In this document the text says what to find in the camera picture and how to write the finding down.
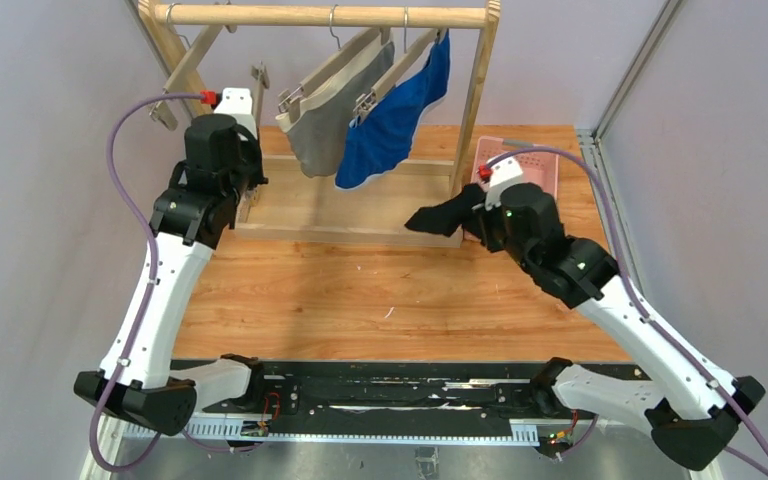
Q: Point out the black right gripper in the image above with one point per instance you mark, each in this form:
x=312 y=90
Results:
x=479 y=213

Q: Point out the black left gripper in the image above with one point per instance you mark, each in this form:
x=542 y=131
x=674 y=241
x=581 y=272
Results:
x=251 y=177

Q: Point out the black underwear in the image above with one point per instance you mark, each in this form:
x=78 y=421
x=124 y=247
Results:
x=446 y=218

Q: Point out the wooden clip hanger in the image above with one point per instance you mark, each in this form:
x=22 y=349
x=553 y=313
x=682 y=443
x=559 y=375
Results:
x=179 y=55
x=262 y=83

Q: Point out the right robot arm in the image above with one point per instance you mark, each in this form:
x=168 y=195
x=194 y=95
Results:
x=687 y=405

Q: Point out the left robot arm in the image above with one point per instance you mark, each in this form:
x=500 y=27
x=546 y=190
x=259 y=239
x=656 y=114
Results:
x=135 y=381

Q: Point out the wooden hanger with grey underwear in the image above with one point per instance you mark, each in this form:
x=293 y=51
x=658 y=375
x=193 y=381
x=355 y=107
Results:
x=289 y=100

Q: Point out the grey underwear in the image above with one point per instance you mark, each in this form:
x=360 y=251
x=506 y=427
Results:
x=317 y=136

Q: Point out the empty wooden clip hanger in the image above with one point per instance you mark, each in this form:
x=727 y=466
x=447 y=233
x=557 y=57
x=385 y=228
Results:
x=179 y=55

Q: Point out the blue underwear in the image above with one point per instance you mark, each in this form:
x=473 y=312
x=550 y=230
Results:
x=377 y=144

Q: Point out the wooden hanger with blue underwear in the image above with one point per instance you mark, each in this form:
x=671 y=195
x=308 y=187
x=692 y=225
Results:
x=388 y=80

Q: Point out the pink plastic basket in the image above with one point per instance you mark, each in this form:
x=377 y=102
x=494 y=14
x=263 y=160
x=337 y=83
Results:
x=539 y=168

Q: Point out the wooden clothes rack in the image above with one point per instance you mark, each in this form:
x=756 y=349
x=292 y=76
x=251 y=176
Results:
x=294 y=207

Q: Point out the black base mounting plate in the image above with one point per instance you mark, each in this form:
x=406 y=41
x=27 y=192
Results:
x=423 y=400

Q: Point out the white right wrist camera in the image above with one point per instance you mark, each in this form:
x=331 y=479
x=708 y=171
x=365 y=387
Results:
x=495 y=177

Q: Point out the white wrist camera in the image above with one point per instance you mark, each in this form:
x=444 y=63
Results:
x=495 y=177
x=238 y=103

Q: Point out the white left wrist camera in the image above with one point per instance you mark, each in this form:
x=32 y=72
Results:
x=238 y=103

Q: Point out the aluminium frame rail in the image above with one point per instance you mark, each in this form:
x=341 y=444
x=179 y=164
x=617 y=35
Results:
x=593 y=141

